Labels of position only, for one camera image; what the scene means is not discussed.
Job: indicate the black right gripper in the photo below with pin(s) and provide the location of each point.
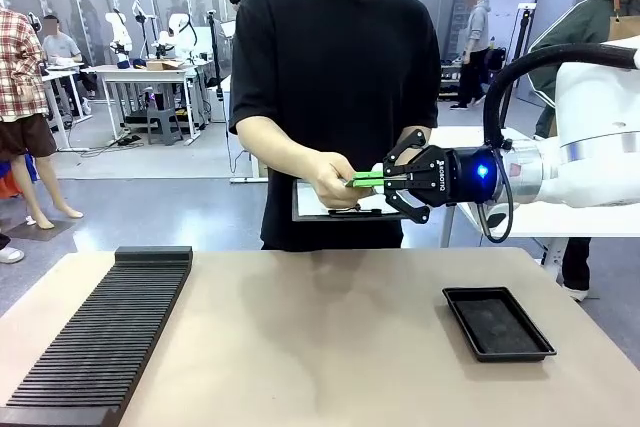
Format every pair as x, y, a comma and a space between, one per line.
450, 174

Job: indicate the green PCB board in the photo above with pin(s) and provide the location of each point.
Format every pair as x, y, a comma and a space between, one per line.
351, 180

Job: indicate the black clipboard with paper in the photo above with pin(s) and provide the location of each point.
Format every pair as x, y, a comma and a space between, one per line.
312, 202

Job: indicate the person's left forearm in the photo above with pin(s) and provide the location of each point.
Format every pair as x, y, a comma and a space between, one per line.
415, 133

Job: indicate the person's right forearm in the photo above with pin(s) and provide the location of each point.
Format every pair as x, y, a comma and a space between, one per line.
272, 144

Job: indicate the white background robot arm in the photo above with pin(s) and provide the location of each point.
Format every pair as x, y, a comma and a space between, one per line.
180, 37
119, 34

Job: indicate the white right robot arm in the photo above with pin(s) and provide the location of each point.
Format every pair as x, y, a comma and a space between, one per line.
590, 147

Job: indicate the black slotted PCB rack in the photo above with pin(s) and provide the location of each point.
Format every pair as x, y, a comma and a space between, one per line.
100, 337

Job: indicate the person's right hand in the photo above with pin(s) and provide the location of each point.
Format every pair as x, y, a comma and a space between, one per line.
327, 179

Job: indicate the low wooden shelf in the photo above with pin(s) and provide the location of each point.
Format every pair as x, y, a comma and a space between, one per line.
447, 81

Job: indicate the person in black t-shirt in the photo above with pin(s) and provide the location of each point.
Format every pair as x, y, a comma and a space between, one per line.
335, 72

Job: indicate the person in grey hoodie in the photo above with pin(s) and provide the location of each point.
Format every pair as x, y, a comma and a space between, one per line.
475, 42

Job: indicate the black plastic tray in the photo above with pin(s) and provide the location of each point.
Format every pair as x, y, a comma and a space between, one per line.
500, 327

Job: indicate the black tripod pole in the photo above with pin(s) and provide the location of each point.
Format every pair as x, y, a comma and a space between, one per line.
522, 27

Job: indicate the person in brown apron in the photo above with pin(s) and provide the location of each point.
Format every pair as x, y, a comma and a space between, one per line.
575, 27

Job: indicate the grey plastic stool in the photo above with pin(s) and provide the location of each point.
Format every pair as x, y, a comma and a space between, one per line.
164, 124

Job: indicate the cardboard box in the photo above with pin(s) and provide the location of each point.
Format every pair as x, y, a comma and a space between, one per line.
164, 65

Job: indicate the white background workbench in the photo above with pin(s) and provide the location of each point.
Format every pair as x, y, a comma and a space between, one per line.
145, 74

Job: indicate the slim white background stand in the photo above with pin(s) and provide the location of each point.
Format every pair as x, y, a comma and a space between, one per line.
141, 22

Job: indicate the small white background desk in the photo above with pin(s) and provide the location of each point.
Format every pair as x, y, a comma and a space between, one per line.
62, 97

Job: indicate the seated person in grey shirt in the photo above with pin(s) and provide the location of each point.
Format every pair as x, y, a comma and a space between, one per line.
62, 47

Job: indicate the figure in plaid shirt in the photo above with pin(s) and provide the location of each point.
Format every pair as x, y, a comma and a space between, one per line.
22, 97

